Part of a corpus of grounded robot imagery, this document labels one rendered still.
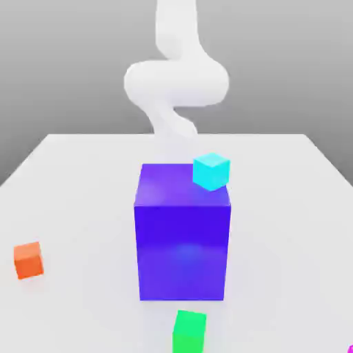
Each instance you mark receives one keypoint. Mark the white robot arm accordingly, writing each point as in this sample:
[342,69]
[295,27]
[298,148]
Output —
[176,82]

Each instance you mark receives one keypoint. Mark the small cyan cube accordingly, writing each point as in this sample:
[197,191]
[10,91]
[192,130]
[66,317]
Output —
[211,172]

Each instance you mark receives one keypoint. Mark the small green cube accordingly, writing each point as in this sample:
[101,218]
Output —
[189,332]

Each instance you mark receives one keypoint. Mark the small orange cube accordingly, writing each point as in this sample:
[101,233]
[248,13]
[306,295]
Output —
[28,262]

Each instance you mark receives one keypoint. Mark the large purple box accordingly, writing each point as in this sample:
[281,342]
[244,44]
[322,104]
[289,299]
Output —
[182,248]

